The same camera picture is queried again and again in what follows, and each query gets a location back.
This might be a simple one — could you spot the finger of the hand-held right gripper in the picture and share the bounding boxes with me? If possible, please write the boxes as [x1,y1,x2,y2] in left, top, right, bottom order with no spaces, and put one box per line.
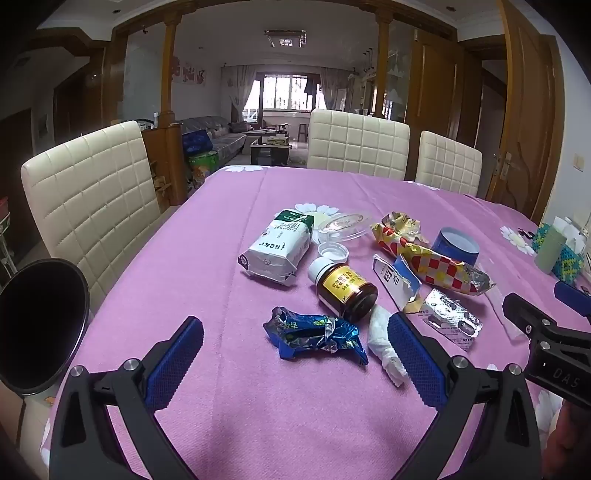
[554,281,591,318]
[502,292,591,357]

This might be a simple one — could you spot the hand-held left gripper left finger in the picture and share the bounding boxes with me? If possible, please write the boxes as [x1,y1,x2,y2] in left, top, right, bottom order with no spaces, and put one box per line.
[48,316,206,480]

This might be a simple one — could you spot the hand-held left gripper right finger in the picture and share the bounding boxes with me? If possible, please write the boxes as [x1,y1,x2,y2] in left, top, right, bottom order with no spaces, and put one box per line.
[387,311,543,480]

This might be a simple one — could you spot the clear plastic sleeve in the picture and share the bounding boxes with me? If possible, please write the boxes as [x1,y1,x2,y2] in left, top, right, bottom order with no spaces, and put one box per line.
[478,263,527,344]

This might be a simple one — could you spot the white tissue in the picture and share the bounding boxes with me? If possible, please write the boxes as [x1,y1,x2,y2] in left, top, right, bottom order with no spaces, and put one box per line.
[367,305,409,387]

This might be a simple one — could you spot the silver blister pack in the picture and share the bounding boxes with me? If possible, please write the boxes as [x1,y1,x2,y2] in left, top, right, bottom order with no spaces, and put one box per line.
[422,288,485,350]

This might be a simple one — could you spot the white blue medicine box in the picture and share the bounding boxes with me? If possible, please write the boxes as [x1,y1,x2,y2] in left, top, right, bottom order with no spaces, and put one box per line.
[372,254,423,315]

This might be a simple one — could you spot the red white checkered wrapper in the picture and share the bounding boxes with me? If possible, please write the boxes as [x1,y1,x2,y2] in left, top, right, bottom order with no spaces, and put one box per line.
[398,240,491,296]

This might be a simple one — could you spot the brown medicine bottle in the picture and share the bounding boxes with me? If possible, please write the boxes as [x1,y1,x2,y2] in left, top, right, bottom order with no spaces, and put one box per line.
[308,257,379,324]

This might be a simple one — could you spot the blue foil wrapper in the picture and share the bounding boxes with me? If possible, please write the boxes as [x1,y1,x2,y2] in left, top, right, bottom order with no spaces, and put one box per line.
[263,306,369,365]

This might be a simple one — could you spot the blue paper cup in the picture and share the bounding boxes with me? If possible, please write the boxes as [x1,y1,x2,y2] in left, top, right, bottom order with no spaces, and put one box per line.
[433,226,481,267]

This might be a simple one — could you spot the gold wrapper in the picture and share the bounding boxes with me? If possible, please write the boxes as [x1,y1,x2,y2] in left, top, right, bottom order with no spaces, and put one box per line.
[372,211,430,257]

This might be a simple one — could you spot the white bottle cap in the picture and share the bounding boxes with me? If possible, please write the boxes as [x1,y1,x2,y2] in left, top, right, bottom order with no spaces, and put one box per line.
[318,242,349,264]

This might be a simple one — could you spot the white milk pouch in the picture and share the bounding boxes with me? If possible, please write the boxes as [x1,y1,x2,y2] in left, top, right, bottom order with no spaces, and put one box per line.
[238,209,315,288]

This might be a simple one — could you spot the clear plastic lid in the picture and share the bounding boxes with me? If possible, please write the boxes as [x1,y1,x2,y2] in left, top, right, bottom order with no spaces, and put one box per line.
[313,210,372,245]

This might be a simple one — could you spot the person's right hand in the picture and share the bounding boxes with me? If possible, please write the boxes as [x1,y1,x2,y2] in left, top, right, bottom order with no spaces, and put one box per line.
[545,401,591,480]

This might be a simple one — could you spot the beaded tissue box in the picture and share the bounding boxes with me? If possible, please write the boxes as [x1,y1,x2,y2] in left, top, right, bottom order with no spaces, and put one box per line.
[531,216,587,283]

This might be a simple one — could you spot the pink flowered tablecloth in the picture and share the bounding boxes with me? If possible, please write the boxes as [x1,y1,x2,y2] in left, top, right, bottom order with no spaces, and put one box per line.
[41,165,591,480]

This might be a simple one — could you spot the cream quilted leather chair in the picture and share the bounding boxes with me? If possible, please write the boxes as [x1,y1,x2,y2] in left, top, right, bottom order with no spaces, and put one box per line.
[21,121,162,315]
[414,130,483,197]
[307,109,411,182]

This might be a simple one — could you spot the wooden door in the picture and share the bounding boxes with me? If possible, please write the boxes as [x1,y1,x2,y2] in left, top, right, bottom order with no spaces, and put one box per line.
[485,0,566,222]

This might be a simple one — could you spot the green box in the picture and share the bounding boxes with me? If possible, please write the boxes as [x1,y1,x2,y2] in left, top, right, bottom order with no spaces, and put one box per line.
[187,151,220,190]

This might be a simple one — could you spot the wooden cabinet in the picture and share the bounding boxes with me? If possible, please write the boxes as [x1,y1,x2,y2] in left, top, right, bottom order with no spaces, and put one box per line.
[141,121,183,213]

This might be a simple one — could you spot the grey sofa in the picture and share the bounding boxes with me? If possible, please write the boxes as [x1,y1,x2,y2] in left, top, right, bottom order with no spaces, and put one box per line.
[178,115,259,167]

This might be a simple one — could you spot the dark coffee table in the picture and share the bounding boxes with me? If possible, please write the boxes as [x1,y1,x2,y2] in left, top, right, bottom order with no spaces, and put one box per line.
[249,134,293,167]

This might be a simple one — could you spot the patterned curtain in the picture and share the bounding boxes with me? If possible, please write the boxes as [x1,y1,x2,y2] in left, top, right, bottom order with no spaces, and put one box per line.
[321,67,352,112]
[222,65,259,123]

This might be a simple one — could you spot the wooden pillar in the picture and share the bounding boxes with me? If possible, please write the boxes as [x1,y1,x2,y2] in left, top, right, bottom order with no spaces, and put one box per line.
[376,14,393,118]
[161,23,178,127]

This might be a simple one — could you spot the barred window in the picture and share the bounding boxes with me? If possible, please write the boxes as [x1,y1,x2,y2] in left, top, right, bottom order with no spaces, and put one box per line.
[261,74,319,112]

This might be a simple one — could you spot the ceiling light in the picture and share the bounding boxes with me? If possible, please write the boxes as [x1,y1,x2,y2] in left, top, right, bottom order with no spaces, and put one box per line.
[264,30,306,48]

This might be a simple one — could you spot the metal wire stand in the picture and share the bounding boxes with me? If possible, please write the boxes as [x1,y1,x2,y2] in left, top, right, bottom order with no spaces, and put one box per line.
[0,196,19,278]

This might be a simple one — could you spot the pink wall decoration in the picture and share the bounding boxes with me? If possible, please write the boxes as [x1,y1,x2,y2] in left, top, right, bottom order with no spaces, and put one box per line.
[171,58,206,85]

